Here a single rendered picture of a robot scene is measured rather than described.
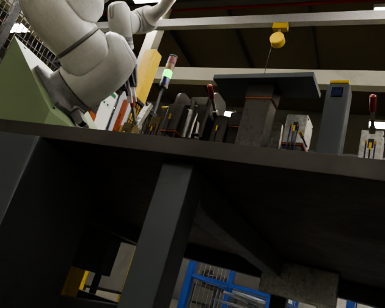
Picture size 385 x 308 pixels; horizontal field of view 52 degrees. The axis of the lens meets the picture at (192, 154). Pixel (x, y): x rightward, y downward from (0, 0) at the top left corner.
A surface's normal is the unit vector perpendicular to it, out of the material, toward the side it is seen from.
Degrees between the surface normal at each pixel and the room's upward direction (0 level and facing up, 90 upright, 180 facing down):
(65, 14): 108
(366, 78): 90
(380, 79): 90
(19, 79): 90
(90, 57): 119
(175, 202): 90
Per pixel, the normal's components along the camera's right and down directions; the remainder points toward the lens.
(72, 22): 0.55, 0.13
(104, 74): 0.28, 0.39
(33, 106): -0.32, -0.40
